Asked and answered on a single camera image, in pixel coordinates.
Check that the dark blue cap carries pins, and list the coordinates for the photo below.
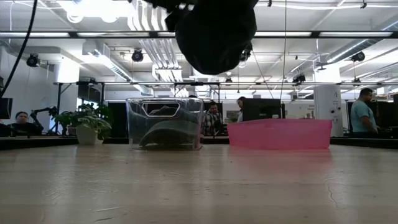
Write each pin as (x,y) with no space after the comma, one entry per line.
(214,40)

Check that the black ceiling spotlight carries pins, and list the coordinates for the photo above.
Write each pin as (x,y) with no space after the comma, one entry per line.
(358,56)
(137,55)
(32,60)
(247,56)
(298,78)

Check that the clear plastic bin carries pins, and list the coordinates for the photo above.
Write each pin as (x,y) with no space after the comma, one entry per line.
(133,124)

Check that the black computer monitor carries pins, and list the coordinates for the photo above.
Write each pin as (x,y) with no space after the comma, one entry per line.
(387,113)
(261,109)
(5,107)

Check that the black overhead light beam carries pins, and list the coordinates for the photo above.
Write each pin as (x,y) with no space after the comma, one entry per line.
(311,34)

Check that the green plant in white pot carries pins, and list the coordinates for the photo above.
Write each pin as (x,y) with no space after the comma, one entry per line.
(87,121)

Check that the black articulated stand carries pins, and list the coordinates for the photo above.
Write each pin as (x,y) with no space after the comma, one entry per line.
(46,110)

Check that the pink plastic bin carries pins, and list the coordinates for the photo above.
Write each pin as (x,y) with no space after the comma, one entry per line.
(280,133)

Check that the white column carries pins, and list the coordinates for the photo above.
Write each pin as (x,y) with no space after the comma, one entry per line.
(328,109)

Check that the black aluminium table frame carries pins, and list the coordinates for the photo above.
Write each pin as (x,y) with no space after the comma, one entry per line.
(357,143)

